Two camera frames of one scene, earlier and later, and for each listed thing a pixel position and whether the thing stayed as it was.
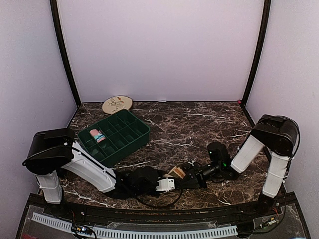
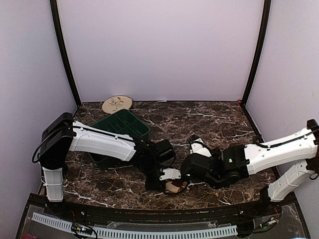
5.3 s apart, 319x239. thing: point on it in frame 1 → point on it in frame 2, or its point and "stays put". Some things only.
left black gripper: x=160 y=174 → x=159 y=186
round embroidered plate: x=114 y=103 stays put
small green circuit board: x=81 y=229 stays put
